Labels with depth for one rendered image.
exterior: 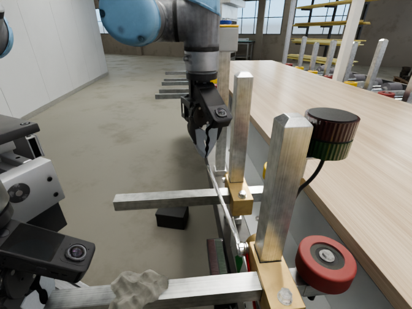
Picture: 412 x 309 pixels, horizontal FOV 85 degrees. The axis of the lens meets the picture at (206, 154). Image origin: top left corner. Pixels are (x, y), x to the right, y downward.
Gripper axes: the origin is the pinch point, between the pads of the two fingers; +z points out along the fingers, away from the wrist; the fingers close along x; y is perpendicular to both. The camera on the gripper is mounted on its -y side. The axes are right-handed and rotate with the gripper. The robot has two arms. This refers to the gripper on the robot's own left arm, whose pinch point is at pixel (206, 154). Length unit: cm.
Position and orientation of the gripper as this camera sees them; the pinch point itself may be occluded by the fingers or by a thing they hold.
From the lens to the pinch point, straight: 58.0
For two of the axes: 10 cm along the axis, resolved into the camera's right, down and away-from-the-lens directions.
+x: -8.9, 2.2, -4.0
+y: -4.5, -4.3, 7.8
